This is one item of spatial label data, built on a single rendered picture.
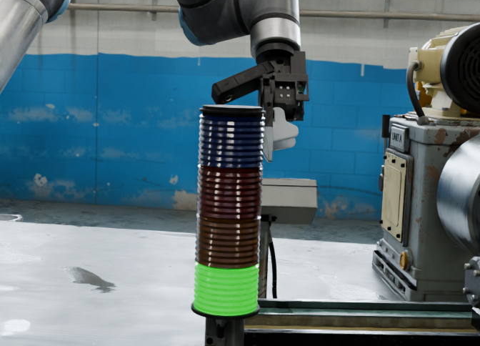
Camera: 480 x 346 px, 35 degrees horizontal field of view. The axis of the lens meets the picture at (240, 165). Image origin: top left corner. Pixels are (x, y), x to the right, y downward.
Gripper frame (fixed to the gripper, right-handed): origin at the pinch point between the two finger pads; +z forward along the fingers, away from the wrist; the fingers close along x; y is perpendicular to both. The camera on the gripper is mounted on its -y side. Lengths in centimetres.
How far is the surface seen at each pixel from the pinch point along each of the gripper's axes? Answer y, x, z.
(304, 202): 5.7, -3.6, 10.1
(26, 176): -165, 529, -242
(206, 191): -11, -50, 30
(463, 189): 33.4, 1.2, 4.7
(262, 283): -0.2, 5.4, 20.5
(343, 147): 117, 465, -249
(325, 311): 7.4, -7.3, 28.4
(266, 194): -0.3, -3.6, 9.0
